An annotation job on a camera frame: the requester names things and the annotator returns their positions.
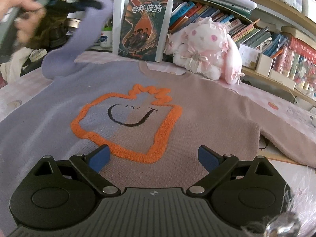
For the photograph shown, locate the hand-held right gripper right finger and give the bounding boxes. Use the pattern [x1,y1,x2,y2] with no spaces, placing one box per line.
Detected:
[186,145,282,199]

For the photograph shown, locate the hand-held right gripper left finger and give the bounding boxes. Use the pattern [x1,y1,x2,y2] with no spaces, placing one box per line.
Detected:
[29,144,121,199]

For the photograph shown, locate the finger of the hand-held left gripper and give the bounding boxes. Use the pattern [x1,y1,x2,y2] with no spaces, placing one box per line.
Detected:
[51,0,103,11]

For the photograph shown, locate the purple and pink knit sweater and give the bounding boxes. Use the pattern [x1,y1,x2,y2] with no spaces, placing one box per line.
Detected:
[0,0,316,237]

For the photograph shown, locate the person's left hand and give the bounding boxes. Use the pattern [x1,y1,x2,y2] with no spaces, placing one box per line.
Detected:
[0,0,47,45]

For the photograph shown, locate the metal bowl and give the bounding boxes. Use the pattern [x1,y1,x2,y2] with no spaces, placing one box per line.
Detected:
[65,18,83,30]

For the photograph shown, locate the white cloth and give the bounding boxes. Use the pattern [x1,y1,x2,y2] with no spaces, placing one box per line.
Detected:
[0,47,35,84]

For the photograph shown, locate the white wristwatch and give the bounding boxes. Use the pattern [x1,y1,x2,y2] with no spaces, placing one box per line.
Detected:
[30,49,47,61]

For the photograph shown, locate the white cup with blue label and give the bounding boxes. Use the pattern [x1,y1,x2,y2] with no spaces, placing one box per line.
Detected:
[100,21,113,48]

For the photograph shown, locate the dark fantasy novel book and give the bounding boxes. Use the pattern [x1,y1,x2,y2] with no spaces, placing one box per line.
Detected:
[118,0,173,63]

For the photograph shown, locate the small storage boxes on shelf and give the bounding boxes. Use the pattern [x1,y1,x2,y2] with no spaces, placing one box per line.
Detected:
[268,69,297,90]

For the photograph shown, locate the white pen box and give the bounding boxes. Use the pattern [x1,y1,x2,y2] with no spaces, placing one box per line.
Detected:
[257,53,274,77]

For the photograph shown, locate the white pink plush bunny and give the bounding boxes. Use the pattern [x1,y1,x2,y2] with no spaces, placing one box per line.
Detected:
[164,17,245,84]

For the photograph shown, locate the row of colourful tubes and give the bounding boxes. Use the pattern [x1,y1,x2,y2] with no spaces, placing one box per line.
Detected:
[274,47,316,93]

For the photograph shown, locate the teal flat case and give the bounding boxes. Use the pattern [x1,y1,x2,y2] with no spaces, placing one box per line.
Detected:
[174,0,252,18]

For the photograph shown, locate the row of colourful books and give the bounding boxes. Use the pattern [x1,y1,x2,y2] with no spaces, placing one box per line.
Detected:
[169,1,287,55]

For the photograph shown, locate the red box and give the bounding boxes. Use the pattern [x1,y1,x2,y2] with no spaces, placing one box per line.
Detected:
[289,37,316,56]

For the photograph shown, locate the white storage box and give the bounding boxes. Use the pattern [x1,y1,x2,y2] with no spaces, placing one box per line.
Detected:
[301,0,316,18]

